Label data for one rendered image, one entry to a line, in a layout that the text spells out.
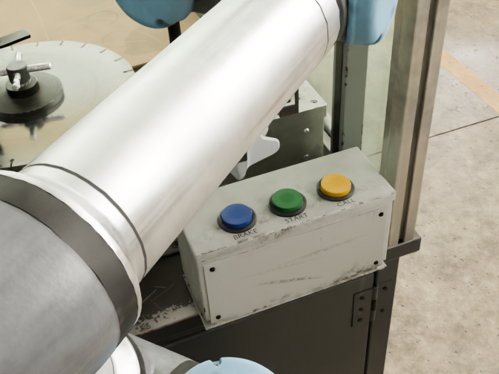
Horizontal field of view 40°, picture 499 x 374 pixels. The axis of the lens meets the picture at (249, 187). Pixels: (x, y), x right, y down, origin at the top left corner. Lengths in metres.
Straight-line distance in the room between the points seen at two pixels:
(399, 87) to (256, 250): 0.27
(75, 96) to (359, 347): 0.64
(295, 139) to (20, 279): 0.85
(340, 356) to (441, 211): 1.07
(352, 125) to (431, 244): 1.15
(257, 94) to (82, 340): 0.17
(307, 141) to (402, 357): 0.89
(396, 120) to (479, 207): 1.37
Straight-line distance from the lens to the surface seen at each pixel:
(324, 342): 1.18
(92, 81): 1.08
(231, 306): 0.93
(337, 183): 0.91
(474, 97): 2.75
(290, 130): 1.06
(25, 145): 0.98
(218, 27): 0.40
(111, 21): 1.68
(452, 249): 2.12
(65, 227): 0.27
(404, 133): 0.91
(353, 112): 1.00
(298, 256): 0.91
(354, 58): 0.95
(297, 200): 0.88
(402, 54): 0.86
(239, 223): 0.86
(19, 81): 1.03
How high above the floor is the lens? 1.51
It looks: 41 degrees down
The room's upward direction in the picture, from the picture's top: 4 degrees counter-clockwise
